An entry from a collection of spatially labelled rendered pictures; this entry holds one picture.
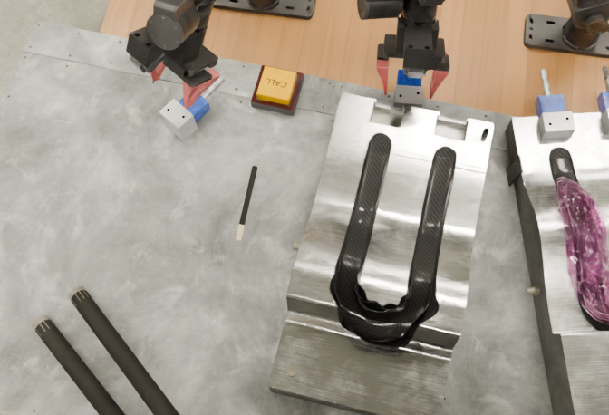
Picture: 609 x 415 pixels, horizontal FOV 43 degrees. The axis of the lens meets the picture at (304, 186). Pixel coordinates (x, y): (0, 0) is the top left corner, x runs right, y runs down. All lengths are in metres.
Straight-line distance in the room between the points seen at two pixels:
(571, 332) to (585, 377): 0.08
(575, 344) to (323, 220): 0.42
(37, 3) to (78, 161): 1.31
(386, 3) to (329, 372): 0.58
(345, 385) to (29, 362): 0.52
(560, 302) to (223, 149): 0.62
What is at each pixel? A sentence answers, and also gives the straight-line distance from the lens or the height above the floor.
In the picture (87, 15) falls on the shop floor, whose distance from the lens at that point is 2.60.
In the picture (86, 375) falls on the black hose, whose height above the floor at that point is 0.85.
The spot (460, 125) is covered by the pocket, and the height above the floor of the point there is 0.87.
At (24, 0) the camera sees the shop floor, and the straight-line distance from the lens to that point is 2.71.
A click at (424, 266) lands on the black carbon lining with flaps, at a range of 1.19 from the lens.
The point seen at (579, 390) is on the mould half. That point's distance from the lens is 1.20.
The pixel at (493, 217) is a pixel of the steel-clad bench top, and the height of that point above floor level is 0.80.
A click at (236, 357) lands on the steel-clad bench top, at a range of 1.27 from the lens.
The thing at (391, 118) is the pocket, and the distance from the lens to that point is 1.33.
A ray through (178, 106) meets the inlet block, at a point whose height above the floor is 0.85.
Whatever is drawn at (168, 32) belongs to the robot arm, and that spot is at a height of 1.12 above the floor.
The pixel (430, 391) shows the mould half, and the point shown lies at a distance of 1.20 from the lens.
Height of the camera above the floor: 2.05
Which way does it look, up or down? 68 degrees down
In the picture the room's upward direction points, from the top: 5 degrees counter-clockwise
